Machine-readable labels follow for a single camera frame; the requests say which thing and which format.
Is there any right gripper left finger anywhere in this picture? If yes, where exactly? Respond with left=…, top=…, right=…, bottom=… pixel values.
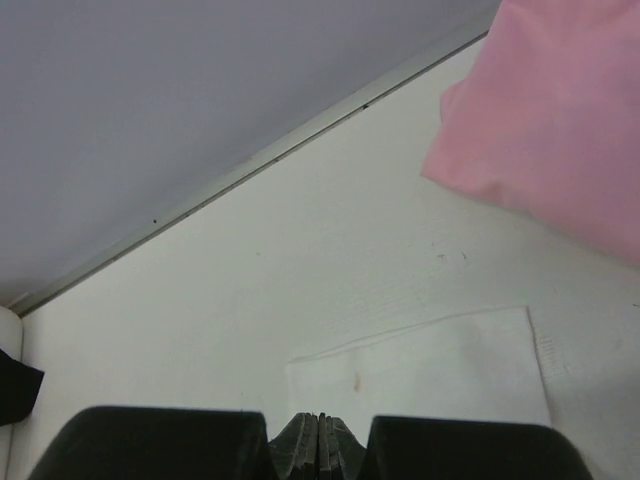
left=29, top=406, right=318, bottom=479

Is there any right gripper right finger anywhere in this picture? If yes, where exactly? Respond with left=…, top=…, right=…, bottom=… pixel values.
left=318, top=414, right=592, bottom=480

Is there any white t shirt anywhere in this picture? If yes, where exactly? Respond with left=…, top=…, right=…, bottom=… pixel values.
left=286, top=307, right=551, bottom=441

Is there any black t shirt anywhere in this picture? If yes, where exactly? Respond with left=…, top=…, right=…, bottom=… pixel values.
left=0, top=351, right=45, bottom=426

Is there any white plastic bin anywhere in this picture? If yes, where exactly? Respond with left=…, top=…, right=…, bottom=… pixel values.
left=0, top=307, right=23, bottom=479

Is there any pink folded t shirt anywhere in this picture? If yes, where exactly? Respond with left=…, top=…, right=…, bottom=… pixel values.
left=422, top=1, right=639, bottom=264

